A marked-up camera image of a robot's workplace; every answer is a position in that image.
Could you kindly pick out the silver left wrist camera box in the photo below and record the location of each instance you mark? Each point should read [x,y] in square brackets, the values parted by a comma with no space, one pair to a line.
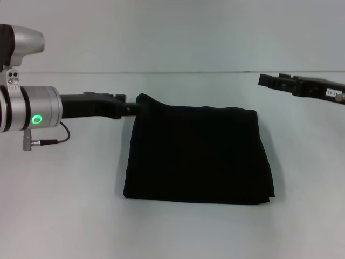
[19,46]

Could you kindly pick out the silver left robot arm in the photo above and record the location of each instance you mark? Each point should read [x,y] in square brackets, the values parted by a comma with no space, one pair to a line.
[32,108]

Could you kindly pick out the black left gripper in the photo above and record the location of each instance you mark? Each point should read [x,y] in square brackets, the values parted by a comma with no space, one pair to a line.
[89,106]

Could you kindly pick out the black shirt with white print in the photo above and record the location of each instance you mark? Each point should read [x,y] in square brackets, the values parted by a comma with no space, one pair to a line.
[194,156]

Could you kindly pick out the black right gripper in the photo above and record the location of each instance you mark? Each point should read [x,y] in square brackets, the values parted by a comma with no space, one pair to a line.
[318,89]

